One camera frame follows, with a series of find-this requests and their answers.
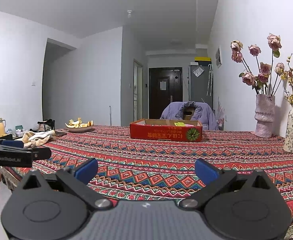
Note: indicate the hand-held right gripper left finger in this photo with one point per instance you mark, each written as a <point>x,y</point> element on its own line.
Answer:
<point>87,170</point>

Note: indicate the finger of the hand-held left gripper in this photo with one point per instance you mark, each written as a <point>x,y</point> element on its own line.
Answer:
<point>12,143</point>
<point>41,153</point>

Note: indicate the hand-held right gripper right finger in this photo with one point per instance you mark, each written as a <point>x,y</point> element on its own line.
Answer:
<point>206,170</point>

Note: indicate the red cardboard box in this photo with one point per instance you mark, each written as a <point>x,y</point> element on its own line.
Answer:
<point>156,132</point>

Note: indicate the cream knit gloves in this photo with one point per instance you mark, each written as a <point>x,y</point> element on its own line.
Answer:
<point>36,137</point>

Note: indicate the yellow thermos bottle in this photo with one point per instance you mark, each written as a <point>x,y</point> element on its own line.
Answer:
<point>1,128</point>

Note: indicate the brown phone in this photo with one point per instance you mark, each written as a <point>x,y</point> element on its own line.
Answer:
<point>60,133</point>

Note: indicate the beige plate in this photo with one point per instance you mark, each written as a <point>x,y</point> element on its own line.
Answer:
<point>80,130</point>

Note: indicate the plate of fruit peels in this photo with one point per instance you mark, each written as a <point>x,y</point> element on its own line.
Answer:
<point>77,123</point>

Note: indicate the brown wooden chair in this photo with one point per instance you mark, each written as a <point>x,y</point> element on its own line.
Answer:
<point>187,116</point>

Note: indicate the white pole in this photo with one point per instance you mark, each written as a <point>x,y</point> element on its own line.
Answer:
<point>110,115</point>

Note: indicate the purple padded jacket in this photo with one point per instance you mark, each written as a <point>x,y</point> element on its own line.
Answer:
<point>171,112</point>

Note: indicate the pink textured vase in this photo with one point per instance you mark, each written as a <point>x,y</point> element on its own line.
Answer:
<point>264,117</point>

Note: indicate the grey fridge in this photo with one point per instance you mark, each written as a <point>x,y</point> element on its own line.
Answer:
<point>199,90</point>

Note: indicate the dark brown door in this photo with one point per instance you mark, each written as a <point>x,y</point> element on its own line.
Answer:
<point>155,100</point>

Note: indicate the white folded umbrella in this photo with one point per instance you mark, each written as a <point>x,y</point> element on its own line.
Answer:
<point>209,80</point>

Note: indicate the white glass door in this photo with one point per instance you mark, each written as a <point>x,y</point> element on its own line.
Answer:
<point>138,92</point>

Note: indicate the paper sheet on door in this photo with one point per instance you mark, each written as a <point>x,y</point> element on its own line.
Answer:
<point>163,85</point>

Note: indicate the paper note on fridge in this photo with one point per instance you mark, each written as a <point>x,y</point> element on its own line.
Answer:
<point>197,72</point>

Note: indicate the white box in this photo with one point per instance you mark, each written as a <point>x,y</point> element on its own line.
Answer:
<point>200,63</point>

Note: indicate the yellow box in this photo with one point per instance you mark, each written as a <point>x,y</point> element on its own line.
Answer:
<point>202,58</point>

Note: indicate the dried pink roses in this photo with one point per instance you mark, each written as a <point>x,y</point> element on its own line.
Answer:
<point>274,41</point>

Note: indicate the ceiling lamp socket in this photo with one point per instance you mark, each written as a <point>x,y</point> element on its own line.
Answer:
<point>129,13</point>

